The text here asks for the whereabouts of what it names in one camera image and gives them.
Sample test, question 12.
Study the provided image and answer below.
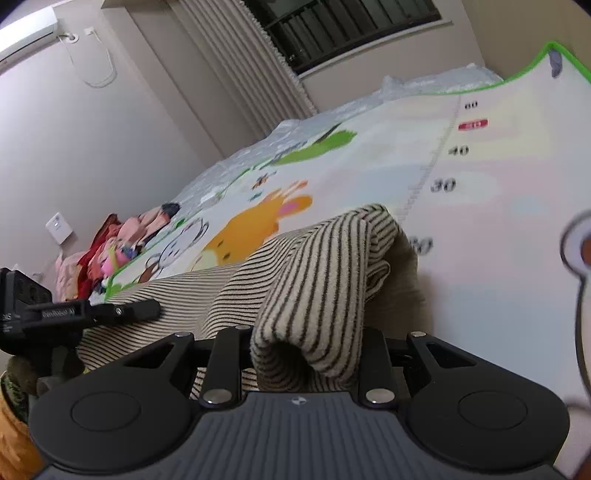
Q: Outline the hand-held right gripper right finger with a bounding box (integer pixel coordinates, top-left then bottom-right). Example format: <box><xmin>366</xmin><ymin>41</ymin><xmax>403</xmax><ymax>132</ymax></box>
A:
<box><xmin>357</xmin><ymin>326</ymin><xmax>477</xmax><ymax>410</ymax></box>

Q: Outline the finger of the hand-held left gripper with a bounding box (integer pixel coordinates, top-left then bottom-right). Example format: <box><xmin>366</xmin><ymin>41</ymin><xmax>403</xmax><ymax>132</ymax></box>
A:
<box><xmin>89</xmin><ymin>298</ymin><xmax>162</xmax><ymax>327</ymax></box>

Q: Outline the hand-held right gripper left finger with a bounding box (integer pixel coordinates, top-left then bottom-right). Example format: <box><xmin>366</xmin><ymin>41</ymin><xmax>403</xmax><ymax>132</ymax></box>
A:
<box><xmin>121</xmin><ymin>324</ymin><xmax>254</xmax><ymax>410</ymax></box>

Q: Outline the beige striped garment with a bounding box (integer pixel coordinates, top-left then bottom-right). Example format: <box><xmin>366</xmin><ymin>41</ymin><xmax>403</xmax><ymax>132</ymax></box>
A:
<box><xmin>76</xmin><ymin>203</ymin><xmax>428</xmax><ymax>394</ymax></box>

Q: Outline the pile of colourful clothes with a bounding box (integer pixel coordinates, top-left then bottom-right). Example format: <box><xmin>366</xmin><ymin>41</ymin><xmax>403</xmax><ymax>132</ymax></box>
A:
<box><xmin>54</xmin><ymin>202</ymin><xmax>182</xmax><ymax>303</ymax></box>

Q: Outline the person's orange patterned clothing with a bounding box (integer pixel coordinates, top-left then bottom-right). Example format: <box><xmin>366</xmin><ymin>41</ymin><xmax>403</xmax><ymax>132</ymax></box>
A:
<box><xmin>0</xmin><ymin>357</ymin><xmax>40</xmax><ymax>478</ymax></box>

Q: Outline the cartoon animal printed play mat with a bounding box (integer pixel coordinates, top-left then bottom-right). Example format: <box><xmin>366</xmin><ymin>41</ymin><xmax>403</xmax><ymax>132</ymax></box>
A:
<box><xmin>102</xmin><ymin>41</ymin><xmax>591</xmax><ymax>480</ymax></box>

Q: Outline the pale patterned bed sheet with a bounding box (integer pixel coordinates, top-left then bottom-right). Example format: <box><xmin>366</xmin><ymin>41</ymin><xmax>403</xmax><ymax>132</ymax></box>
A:
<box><xmin>178</xmin><ymin>62</ymin><xmax>505</xmax><ymax>215</ymax></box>

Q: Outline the beige pleated curtain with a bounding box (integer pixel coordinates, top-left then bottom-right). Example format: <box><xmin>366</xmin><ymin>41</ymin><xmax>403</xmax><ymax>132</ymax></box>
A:
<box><xmin>178</xmin><ymin>0</ymin><xmax>320</xmax><ymax>121</ymax></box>

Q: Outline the white air conditioner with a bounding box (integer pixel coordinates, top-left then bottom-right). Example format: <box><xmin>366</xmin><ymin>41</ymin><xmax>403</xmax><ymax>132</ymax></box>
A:
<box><xmin>0</xmin><ymin>6</ymin><xmax>59</xmax><ymax>64</ymax></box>

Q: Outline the dark window with railing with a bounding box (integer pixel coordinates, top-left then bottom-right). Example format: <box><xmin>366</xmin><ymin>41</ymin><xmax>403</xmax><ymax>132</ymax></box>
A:
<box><xmin>242</xmin><ymin>0</ymin><xmax>441</xmax><ymax>77</ymax></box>

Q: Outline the white wall switch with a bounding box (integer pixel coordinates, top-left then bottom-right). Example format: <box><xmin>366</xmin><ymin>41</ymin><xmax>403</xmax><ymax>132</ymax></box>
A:
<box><xmin>45</xmin><ymin>211</ymin><xmax>75</xmax><ymax>244</ymax></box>

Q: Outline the white air conditioner hose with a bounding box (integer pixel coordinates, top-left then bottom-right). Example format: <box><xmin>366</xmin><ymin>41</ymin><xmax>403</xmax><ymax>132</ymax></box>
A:
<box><xmin>59</xmin><ymin>27</ymin><xmax>115</xmax><ymax>89</ymax></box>

